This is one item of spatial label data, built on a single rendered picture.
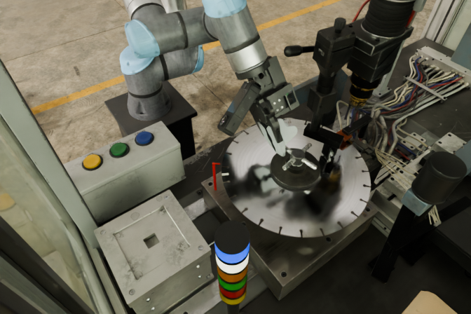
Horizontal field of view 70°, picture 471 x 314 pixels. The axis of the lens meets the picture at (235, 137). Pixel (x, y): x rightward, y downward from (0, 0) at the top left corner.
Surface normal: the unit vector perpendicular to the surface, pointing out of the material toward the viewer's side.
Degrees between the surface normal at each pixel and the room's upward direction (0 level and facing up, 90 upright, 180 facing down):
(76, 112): 0
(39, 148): 90
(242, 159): 0
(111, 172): 0
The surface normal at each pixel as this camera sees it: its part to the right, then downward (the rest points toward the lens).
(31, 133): 0.58, 0.59
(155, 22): 0.18, -0.35
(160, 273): 0.00, -0.69
